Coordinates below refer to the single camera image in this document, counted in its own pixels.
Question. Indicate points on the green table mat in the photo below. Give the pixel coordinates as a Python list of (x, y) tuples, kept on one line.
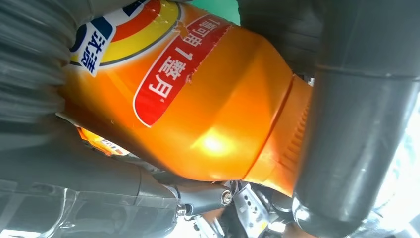
[(218, 10)]

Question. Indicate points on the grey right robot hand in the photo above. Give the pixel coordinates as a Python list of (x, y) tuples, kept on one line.
[(354, 138)]

